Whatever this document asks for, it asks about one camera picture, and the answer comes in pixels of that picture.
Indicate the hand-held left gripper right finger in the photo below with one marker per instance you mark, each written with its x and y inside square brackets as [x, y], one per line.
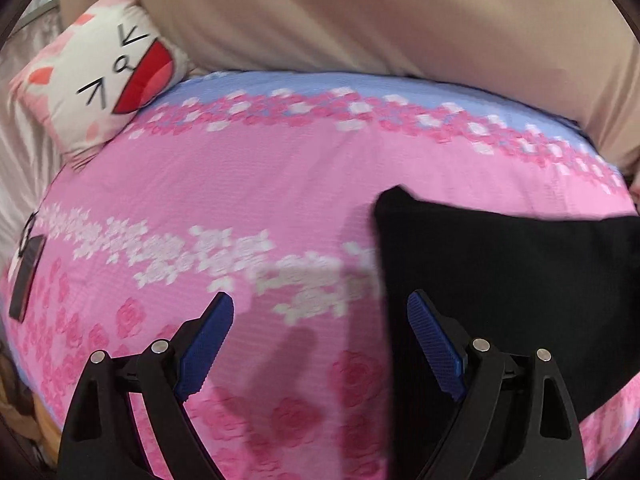
[435, 345]

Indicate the pink rose print bedsheet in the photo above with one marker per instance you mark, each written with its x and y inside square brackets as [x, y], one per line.
[275, 200]

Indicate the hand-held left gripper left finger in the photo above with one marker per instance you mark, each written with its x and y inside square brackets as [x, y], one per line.
[207, 347]

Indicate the cat face pillow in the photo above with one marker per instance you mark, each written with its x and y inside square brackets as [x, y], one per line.
[100, 75]

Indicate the grey satin cloth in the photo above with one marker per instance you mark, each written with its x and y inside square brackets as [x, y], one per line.
[25, 160]

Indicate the black pants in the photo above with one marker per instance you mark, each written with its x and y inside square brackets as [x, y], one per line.
[510, 270]

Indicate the black phone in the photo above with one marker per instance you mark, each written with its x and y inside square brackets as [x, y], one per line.
[26, 280]

